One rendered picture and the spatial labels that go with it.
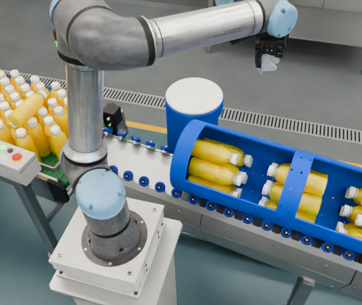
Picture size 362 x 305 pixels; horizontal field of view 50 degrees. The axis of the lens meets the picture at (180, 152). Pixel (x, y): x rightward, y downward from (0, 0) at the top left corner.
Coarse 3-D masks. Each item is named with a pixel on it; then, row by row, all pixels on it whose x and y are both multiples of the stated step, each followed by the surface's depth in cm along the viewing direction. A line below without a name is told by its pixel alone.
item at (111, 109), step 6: (108, 108) 188; (114, 108) 188; (120, 108) 190; (108, 114) 187; (114, 114) 186; (120, 114) 192; (108, 120) 190; (114, 120) 188; (120, 120) 194; (114, 126) 191
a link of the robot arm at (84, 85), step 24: (72, 0) 76; (96, 0) 77; (72, 72) 86; (96, 72) 86; (72, 96) 90; (96, 96) 90; (72, 120) 94; (96, 120) 95; (72, 144) 99; (96, 144) 100; (72, 168) 102
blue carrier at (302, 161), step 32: (192, 128) 144; (224, 128) 147; (256, 160) 159; (288, 160) 153; (320, 160) 145; (192, 192) 147; (256, 192) 158; (288, 192) 129; (288, 224) 135; (320, 224) 148
